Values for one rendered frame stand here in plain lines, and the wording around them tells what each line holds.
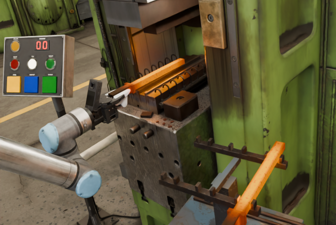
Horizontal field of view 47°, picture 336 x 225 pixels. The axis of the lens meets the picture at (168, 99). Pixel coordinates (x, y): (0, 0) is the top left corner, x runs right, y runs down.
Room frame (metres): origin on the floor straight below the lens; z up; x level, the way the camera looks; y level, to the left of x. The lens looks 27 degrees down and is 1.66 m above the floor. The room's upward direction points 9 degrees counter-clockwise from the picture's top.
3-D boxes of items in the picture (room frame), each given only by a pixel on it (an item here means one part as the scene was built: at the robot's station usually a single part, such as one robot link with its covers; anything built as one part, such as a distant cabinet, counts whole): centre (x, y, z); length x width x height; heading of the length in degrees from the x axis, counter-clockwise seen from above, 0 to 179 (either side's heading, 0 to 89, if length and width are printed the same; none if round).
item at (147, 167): (1.52, -0.08, 0.69); 0.56 x 0.38 x 0.45; 133
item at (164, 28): (1.57, -0.08, 1.24); 0.30 x 0.07 x 0.06; 133
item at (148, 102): (1.56, -0.04, 0.96); 0.42 x 0.20 x 0.09; 133
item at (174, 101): (1.33, -0.05, 0.95); 0.12 x 0.08 x 0.06; 133
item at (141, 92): (1.54, -0.05, 0.99); 0.42 x 0.05 x 0.01; 133
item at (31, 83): (1.65, 0.61, 1.01); 0.07 x 0.05 x 0.07; 68
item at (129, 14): (1.56, -0.04, 1.32); 0.42 x 0.20 x 0.10; 133
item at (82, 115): (1.20, 0.32, 1.02); 0.10 x 0.05 x 0.09; 43
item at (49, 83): (1.62, 0.51, 1.01); 0.07 x 0.05 x 0.07; 68
